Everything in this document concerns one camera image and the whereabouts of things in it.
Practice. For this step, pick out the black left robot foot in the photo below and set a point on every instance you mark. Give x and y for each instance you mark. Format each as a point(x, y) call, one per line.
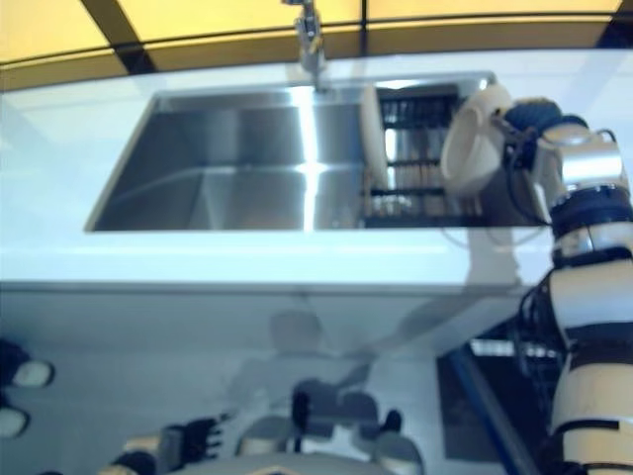
point(299, 415)

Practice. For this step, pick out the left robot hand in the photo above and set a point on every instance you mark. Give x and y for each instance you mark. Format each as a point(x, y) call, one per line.
point(193, 440)

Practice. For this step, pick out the black robot foot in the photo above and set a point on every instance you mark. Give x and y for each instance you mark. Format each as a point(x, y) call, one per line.
point(391, 420)
point(299, 415)

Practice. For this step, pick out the stainless steel sink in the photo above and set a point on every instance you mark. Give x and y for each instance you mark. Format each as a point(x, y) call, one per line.
point(222, 163)

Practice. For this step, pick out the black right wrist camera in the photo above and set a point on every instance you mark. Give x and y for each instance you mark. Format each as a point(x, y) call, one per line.
point(521, 153)

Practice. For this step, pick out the dark object with pale patches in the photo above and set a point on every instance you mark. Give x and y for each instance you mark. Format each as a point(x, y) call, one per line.
point(10, 356)

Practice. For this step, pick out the grey robot torso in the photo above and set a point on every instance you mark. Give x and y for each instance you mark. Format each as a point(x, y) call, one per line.
point(287, 467)

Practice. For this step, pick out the white ceramic plate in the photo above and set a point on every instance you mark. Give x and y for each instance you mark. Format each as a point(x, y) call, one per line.
point(372, 138)
point(470, 148)

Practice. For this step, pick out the black right robot foot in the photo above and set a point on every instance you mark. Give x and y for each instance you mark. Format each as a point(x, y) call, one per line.
point(391, 420)

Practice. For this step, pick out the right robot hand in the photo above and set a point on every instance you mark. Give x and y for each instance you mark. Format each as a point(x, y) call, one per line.
point(544, 116)

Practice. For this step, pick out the dark dish rack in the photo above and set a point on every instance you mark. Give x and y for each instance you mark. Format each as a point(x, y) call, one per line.
point(415, 148)

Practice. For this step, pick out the open dishwasher door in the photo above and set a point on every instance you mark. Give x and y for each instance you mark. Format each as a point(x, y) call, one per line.
point(494, 396)

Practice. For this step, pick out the chrome kitchen faucet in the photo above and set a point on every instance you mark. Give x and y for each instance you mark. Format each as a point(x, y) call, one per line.
point(311, 44)

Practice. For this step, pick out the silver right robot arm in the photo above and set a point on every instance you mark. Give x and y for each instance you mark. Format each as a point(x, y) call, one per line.
point(593, 163)

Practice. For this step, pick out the white glossy cabinet door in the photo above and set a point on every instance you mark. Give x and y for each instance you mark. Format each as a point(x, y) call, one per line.
point(395, 316)
point(123, 346)

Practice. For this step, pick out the yellow window with dark frame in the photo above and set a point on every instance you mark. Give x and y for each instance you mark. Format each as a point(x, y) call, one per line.
point(198, 20)

